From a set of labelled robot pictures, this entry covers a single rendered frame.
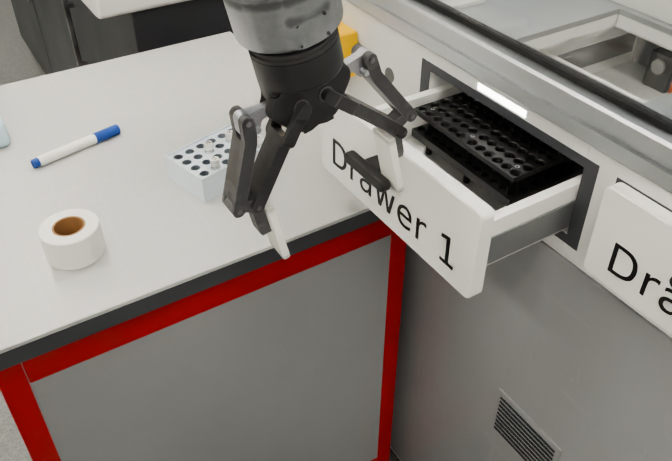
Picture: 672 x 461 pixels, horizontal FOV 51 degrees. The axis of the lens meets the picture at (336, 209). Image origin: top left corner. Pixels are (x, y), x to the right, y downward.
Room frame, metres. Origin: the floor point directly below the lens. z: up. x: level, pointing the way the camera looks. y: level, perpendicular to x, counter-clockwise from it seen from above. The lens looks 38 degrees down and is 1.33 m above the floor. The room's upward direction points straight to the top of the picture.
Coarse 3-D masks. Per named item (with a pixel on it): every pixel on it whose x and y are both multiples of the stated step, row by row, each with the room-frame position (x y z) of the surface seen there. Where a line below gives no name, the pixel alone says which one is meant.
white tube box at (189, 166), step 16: (224, 128) 0.88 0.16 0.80; (192, 144) 0.84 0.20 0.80; (224, 144) 0.84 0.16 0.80; (176, 160) 0.80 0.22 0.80; (192, 160) 0.80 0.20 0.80; (208, 160) 0.80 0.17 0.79; (224, 160) 0.80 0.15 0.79; (176, 176) 0.79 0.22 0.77; (192, 176) 0.77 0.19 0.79; (208, 176) 0.76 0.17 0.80; (224, 176) 0.78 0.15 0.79; (192, 192) 0.77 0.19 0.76; (208, 192) 0.76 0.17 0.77
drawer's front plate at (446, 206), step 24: (336, 120) 0.73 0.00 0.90; (360, 120) 0.68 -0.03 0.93; (336, 144) 0.72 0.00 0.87; (360, 144) 0.68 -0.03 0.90; (408, 144) 0.63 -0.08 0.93; (336, 168) 0.73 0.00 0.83; (408, 168) 0.60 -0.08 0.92; (432, 168) 0.59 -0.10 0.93; (360, 192) 0.68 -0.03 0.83; (408, 192) 0.60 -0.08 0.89; (432, 192) 0.57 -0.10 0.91; (456, 192) 0.55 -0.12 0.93; (384, 216) 0.64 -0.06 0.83; (408, 216) 0.60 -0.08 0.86; (432, 216) 0.57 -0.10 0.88; (456, 216) 0.54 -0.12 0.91; (480, 216) 0.51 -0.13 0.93; (408, 240) 0.60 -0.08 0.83; (432, 240) 0.56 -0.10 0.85; (456, 240) 0.53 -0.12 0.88; (480, 240) 0.51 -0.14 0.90; (432, 264) 0.56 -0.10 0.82; (456, 264) 0.53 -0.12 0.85; (480, 264) 0.51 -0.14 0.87; (456, 288) 0.53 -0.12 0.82; (480, 288) 0.52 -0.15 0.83
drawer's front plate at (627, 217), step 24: (624, 192) 0.55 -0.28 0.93; (600, 216) 0.56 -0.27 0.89; (624, 216) 0.54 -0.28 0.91; (648, 216) 0.52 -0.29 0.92; (600, 240) 0.55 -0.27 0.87; (624, 240) 0.53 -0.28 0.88; (648, 240) 0.51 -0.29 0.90; (600, 264) 0.54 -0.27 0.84; (624, 264) 0.52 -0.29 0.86; (648, 264) 0.50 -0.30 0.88; (624, 288) 0.51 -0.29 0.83; (648, 288) 0.50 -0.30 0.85; (648, 312) 0.49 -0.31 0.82
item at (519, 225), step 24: (408, 96) 0.80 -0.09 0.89; (432, 96) 0.81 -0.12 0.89; (480, 192) 0.67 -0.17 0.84; (552, 192) 0.59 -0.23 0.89; (576, 192) 0.61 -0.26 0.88; (504, 216) 0.55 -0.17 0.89; (528, 216) 0.57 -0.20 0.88; (552, 216) 0.59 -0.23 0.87; (504, 240) 0.55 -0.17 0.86; (528, 240) 0.57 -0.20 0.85
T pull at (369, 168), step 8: (352, 152) 0.64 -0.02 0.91; (352, 160) 0.63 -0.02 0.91; (360, 160) 0.63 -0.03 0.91; (368, 160) 0.63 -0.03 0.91; (376, 160) 0.63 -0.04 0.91; (360, 168) 0.62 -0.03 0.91; (368, 168) 0.61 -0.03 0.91; (376, 168) 0.61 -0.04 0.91; (368, 176) 0.60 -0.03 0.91; (376, 176) 0.60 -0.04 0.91; (384, 176) 0.60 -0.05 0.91; (376, 184) 0.59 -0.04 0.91; (384, 184) 0.59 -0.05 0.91
